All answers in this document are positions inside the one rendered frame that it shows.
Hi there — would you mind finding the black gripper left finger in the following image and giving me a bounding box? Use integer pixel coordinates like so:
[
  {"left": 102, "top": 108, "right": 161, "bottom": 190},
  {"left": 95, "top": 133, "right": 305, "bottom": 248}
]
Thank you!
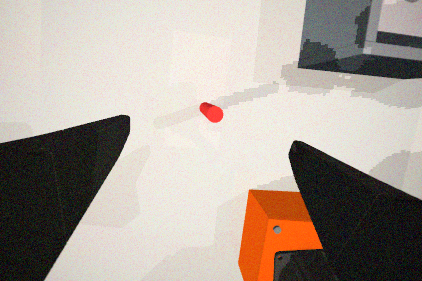
[{"left": 0, "top": 115, "right": 130, "bottom": 281}]

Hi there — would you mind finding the red peg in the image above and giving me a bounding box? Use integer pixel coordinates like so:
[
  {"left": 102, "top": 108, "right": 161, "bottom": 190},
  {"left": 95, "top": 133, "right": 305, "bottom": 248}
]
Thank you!
[{"left": 200, "top": 102, "right": 223, "bottom": 123}]

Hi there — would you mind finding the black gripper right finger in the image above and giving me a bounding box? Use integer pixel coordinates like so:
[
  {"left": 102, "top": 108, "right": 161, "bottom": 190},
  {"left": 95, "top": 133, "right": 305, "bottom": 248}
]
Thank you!
[{"left": 288, "top": 140, "right": 422, "bottom": 281}]

